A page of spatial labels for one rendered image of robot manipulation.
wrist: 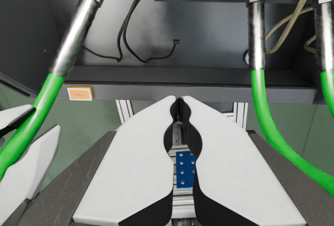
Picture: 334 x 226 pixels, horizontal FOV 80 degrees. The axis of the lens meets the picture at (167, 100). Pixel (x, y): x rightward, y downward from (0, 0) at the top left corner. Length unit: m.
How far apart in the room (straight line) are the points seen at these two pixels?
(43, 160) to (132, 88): 0.31
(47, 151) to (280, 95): 0.46
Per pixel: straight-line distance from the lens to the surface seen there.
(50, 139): 0.19
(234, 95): 0.48
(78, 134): 1.92
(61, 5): 0.59
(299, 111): 1.89
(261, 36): 0.26
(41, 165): 0.18
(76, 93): 0.49
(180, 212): 0.78
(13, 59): 0.47
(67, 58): 0.21
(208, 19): 0.54
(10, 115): 0.19
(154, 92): 0.46
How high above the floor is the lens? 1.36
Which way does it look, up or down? 61 degrees down
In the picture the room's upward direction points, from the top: 178 degrees counter-clockwise
